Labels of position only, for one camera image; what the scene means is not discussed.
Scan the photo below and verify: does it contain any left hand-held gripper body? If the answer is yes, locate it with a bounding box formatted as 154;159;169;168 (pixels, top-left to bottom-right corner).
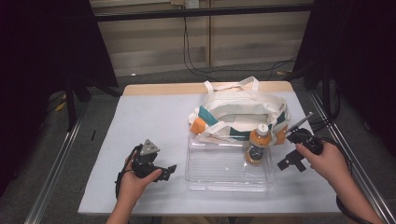
131;138;163;179

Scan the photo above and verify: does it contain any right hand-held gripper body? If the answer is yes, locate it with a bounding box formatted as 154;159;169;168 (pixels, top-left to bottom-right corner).
285;111;325;157

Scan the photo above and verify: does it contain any orange drink bottle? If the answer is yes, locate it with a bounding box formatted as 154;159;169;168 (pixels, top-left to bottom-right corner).
244;123;273;166

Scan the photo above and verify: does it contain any clear plastic tray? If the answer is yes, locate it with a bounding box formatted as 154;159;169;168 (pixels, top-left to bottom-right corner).
184;134;276;193

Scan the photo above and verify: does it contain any white teal orange tote bag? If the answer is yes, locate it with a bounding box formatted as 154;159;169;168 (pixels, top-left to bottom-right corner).
187;76;292;147

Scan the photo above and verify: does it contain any person's right hand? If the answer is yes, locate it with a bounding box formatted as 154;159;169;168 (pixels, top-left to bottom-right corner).
294;141;353;191

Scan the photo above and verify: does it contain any person's left hand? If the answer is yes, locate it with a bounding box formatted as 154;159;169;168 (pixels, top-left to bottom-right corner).
117;153;163;210

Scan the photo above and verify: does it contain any pale grey table mat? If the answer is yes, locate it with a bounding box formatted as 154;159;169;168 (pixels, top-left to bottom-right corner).
78;91;342;217

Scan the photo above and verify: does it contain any black stand leg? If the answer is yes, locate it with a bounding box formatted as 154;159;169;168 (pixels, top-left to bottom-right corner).
64;81;78;133

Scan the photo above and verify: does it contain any black curtain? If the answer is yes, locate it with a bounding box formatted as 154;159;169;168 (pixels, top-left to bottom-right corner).
0;0;120;197
292;0;396;158

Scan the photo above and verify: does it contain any black horizontal bar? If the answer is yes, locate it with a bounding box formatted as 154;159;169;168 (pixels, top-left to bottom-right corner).
92;3;315;22

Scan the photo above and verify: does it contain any left hand-held gripper cable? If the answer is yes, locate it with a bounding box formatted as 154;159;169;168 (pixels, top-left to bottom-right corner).
114;145;144;201

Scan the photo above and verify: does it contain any hand-held gripper cable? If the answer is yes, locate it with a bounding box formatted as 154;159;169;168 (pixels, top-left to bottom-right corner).
320;137;373;224
114;145;144;201

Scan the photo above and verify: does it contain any right hand-held gripper cable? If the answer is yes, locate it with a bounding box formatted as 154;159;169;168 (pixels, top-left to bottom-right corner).
320;137;373;224

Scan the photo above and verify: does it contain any metal floor rail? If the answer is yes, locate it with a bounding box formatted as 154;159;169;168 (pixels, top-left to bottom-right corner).
307;91;396;224
23;102;90;224

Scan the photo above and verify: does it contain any black floor cable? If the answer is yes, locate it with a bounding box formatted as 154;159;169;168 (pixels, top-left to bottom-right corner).
199;56;297;82

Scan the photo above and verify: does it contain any black hanging cable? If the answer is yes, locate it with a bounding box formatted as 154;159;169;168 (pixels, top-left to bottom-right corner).
182;16;220;82

